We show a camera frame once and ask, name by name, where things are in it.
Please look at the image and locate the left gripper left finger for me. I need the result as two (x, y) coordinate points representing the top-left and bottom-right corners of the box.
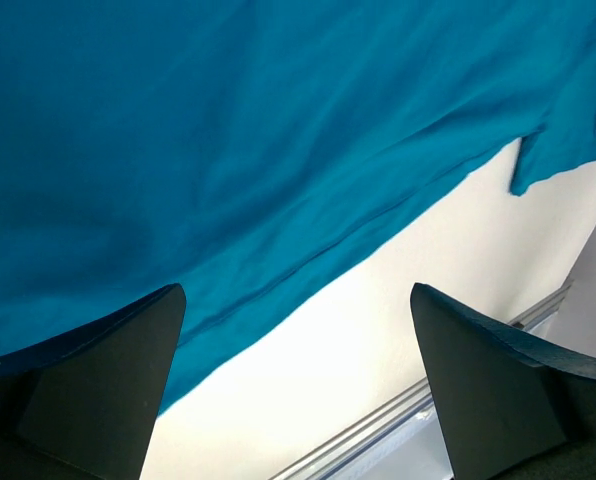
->
(0, 284), (186, 479)

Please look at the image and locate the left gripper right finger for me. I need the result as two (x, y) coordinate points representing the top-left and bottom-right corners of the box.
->
(410, 283), (596, 480)

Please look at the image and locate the teal blue t shirt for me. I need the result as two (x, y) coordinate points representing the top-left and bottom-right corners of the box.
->
(0, 1), (596, 406)

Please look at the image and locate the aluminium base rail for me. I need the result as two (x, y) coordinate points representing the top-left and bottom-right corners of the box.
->
(277, 289), (565, 479)

